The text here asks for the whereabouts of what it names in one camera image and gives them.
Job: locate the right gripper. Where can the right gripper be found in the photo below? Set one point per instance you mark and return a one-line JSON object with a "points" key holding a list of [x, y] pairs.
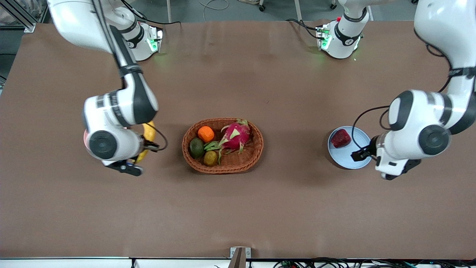
{"points": [[148, 145]]}

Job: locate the black chair caster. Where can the black chair caster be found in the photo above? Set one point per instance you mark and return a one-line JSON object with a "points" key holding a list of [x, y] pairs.
{"points": [[333, 4], [262, 6]]}

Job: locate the green avocado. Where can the green avocado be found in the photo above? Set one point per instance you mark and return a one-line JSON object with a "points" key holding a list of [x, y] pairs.
{"points": [[196, 147]]}

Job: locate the yellow banana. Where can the yellow banana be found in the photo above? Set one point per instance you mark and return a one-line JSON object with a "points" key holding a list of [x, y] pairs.
{"points": [[149, 132]]}

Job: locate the aluminium frame profile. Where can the aluminium frame profile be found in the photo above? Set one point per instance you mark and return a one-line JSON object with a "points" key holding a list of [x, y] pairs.
{"points": [[22, 16]]}

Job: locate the pink dragon fruit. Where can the pink dragon fruit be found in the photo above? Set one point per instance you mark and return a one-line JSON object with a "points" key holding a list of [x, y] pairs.
{"points": [[236, 136]]}

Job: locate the brown wicker basket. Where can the brown wicker basket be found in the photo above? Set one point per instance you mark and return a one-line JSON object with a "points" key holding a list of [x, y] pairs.
{"points": [[238, 163]]}

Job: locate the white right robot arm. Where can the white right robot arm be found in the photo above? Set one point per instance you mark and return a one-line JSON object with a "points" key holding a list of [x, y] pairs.
{"points": [[111, 111]]}

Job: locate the light blue round plate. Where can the light blue round plate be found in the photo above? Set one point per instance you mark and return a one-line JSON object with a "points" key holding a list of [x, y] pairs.
{"points": [[344, 156]]}

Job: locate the dark red apple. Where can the dark red apple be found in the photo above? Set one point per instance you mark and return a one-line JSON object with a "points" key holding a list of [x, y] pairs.
{"points": [[340, 138]]}

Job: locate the pink round plate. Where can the pink round plate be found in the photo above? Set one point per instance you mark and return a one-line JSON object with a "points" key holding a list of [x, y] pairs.
{"points": [[85, 138]]}

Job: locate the white table leg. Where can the white table leg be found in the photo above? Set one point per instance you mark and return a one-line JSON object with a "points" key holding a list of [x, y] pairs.
{"points": [[169, 11], [298, 10]]}

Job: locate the brown kiwi fruit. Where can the brown kiwi fruit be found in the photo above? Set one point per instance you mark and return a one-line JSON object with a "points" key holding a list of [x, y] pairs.
{"points": [[210, 158]]}

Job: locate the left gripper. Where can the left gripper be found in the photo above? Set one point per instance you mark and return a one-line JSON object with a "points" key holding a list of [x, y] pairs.
{"points": [[370, 148]]}

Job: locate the metal mount bracket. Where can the metal mount bracket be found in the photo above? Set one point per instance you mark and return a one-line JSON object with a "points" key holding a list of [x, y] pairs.
{"points": [[240, 257]]}

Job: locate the orange mandarin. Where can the orange mandarin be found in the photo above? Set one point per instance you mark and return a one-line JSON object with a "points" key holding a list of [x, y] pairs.
{"points": [[205, 134]]}

